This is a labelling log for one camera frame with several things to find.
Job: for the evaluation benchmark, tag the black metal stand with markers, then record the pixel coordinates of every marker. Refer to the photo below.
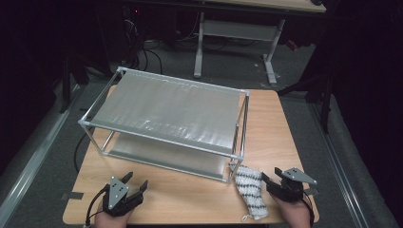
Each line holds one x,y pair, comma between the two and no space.
325,107
65,88

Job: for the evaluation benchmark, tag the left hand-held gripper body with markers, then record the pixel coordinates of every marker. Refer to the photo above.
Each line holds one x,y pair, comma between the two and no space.
117,196

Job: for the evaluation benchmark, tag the white grey striped cloth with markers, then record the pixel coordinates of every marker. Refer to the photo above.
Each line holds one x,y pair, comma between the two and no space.
251,190

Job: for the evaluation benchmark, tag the person's left hand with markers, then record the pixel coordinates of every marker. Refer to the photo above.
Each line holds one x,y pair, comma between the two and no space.
111,221

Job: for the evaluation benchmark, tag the metal floor rail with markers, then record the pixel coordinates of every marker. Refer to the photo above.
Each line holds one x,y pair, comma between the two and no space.
335,164
31,164

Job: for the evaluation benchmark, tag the metal rack with grey fabric shelves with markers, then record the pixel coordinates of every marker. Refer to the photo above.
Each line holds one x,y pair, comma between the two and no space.
174,104

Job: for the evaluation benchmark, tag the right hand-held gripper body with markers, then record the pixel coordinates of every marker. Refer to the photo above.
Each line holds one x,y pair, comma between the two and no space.
290,186

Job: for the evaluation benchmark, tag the desk with white metal legs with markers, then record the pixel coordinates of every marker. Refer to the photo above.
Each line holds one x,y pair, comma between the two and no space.
237,30

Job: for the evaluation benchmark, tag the person's right hand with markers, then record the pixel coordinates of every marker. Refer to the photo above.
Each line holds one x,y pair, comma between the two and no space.
294,212

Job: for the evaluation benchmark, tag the dark computer tower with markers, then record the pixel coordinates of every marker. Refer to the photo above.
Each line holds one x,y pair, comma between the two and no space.
133,34

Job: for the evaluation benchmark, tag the grey tape piece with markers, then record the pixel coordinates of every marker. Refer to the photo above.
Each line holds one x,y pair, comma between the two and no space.
74,195
314,192

